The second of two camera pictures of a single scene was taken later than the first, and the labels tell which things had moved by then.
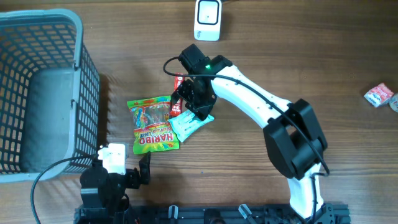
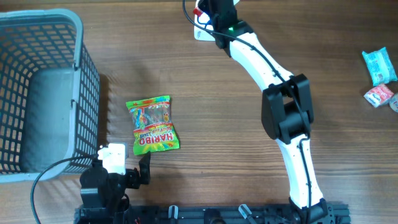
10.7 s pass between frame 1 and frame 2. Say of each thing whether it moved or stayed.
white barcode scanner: stayed
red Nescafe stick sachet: moved
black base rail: stayed
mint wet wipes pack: moved
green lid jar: stayed
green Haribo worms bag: stayed
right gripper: moved
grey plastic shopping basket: stayed
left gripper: stayed
